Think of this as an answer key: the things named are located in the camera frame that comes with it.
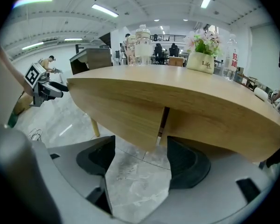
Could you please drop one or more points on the wooden coffee table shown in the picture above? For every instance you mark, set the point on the wooden coffee table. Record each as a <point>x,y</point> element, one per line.
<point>177,83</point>

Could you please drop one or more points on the small wooden box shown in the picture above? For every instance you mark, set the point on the small wooden box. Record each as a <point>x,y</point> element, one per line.
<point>176,61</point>

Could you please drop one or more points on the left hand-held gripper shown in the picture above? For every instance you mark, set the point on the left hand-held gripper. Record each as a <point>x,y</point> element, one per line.
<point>33,76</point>

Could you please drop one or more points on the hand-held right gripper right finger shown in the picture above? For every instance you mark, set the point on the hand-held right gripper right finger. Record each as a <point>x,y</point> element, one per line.
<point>189,167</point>

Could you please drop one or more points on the person's left forearm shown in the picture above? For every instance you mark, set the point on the person's left forearm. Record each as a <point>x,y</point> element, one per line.
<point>12,69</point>

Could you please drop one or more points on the potted pink flowers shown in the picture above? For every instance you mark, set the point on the potted pink flowers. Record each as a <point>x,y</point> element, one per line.
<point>201,55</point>

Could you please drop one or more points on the small white round disc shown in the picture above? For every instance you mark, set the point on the small white round disc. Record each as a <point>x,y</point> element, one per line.
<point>261,93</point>

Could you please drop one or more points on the glass jar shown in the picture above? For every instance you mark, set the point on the glass jar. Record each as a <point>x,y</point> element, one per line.
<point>130,52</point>
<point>142,48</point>

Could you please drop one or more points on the clear plastic water bottle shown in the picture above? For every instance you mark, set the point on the clear plastic water bottle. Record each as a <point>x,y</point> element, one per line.
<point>232,59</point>

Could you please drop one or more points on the dark wooden desk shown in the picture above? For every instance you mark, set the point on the dark wooden desk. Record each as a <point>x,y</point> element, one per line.
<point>95,59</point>

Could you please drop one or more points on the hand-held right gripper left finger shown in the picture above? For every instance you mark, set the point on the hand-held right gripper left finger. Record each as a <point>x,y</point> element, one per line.
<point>95,157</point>

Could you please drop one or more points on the black railing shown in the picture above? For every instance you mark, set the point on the black railing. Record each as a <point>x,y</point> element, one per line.
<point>172,37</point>

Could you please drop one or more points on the black office chair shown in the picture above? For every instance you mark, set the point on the black office chair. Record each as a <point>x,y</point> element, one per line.
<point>174,49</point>
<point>159,52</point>

